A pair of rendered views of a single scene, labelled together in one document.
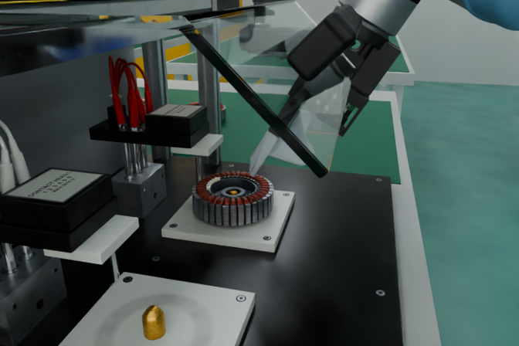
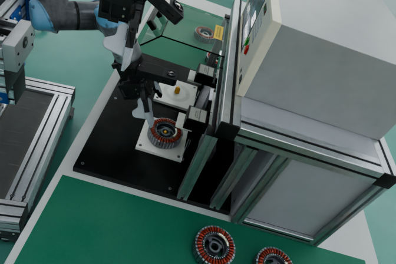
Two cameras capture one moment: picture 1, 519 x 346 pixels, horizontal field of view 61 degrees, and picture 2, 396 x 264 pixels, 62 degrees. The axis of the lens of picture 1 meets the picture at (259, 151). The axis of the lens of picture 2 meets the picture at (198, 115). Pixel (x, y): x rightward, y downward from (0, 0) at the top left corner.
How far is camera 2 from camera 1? 1.37 m
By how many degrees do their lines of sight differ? 115
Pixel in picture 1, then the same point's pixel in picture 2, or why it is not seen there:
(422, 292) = (96, 105)
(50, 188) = (206, 68)
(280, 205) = (143, 137)
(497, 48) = not seen: outside the picture
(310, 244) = (132, 119)
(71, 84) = not seen: hidden behind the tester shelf
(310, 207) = (128, 141)
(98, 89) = not seen: hidden behind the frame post
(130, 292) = (187, 103)
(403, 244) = (91, 126)
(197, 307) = (168, 96)
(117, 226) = (191, 76)
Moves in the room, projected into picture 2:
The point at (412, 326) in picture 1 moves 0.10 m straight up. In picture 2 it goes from (106, 96) to (110, 75)
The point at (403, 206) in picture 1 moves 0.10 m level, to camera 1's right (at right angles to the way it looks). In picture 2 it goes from (75, 152) to (38, 148)
